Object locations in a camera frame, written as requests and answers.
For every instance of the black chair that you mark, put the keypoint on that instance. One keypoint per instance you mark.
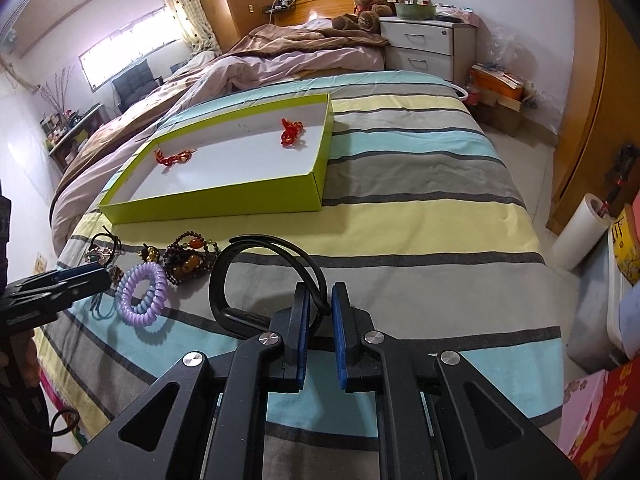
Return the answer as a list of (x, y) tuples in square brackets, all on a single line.
[(135, 82)]

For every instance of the patterned curtain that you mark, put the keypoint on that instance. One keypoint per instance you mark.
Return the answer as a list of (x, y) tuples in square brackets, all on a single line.
[(187, 15)]

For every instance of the white round bin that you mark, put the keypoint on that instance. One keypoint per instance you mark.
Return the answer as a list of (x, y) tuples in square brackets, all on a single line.
[(462, 92)]

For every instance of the white storage container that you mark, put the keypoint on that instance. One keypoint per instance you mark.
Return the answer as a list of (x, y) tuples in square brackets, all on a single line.
[(595, 310)]

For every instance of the wooden wardrobe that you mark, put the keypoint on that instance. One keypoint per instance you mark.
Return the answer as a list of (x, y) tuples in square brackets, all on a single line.
[(235, 5)]

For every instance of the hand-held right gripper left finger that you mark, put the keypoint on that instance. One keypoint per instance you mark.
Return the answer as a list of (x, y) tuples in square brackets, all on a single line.
[(301, 345)]

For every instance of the clear plastic bag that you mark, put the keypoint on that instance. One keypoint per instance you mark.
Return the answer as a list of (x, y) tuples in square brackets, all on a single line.
[(515, 45)]

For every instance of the rhinestone hair clip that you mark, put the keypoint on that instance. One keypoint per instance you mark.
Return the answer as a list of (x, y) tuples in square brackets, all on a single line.
[(100, 256)]

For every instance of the lime green cardboard box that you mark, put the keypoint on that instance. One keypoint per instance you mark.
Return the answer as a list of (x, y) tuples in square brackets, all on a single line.
[(240, 160)]

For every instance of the dried branches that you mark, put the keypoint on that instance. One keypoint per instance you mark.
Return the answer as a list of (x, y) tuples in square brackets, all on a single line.
[(55, 92)]

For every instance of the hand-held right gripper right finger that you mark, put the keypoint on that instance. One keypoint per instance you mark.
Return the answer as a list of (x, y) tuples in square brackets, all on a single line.
[(341, 340)]

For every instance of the brown teddy bear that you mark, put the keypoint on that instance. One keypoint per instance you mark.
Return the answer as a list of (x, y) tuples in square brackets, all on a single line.
[(370, 19)]

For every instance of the pink brown quilt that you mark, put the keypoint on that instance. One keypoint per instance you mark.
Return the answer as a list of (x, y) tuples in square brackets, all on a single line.
[(280, 60)]

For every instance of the pink floral box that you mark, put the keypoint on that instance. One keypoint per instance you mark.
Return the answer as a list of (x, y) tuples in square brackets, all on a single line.
[(582, 410)]

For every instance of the wooden headboard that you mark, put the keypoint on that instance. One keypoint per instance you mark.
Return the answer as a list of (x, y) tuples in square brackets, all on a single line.
[(325, 5)]

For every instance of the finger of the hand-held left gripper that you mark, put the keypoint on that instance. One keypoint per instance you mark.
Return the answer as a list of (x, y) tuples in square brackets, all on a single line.
[(80, 274), (60, 300)]

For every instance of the orange box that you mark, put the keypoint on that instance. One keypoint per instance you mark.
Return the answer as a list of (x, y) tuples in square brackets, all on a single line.
[(497, 85)]

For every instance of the black smart watch band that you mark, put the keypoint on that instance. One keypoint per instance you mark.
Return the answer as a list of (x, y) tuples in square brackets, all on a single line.
[(220, 280)]

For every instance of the window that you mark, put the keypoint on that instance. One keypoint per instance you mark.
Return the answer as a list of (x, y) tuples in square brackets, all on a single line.
[(135, 35)]

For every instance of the cluttered shelf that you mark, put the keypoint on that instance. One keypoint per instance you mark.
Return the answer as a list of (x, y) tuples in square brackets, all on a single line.
[(75, 132)]

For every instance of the green basin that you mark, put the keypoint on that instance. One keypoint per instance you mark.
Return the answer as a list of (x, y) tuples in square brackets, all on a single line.
[(415, 10)]

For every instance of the brown cardboard box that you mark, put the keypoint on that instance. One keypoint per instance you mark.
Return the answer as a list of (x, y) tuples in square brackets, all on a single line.
[(500, 115)]

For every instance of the wooden door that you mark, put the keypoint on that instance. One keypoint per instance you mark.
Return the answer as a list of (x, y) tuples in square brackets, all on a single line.
[(600, 135)]

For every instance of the red gold box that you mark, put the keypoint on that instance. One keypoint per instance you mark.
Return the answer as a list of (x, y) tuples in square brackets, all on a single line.
[(615, 420)]

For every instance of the yellow book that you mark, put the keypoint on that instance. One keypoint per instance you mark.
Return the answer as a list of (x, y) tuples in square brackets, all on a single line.
[(627, 250)]

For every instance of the white drawer nightstand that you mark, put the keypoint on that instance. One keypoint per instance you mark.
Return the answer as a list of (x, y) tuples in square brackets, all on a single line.
[(425, 35)]

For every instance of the white paper roll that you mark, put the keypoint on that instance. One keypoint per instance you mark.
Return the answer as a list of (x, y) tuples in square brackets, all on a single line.
[(575, 240)]

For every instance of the power strip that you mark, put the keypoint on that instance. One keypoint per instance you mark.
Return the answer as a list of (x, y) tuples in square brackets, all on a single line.
[(277, 6)]

